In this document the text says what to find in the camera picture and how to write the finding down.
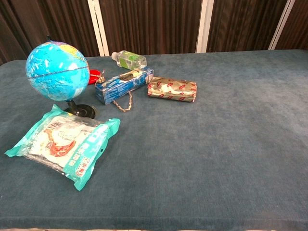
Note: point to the blue world globe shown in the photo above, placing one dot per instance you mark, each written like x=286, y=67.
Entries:
x=56, y=72

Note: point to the gold red tissue pack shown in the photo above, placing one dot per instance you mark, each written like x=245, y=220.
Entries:
x=172, y=89

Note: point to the blue cardboard box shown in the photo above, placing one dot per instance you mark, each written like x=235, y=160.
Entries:
x=122, y=84

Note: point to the blue table cloth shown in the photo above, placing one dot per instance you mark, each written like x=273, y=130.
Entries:
x=192, y=149

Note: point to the clear plastic bottle green label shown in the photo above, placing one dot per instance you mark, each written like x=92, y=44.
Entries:
x=128, y=59

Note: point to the red round disc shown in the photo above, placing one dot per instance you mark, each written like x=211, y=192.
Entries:
x=92, y=77

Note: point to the teal plastic snack bag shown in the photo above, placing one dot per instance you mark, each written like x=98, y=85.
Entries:
x=65, y=144

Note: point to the white frame post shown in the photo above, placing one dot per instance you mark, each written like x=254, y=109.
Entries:
x=281, y=24
x=98, y=26
x=204, y=24

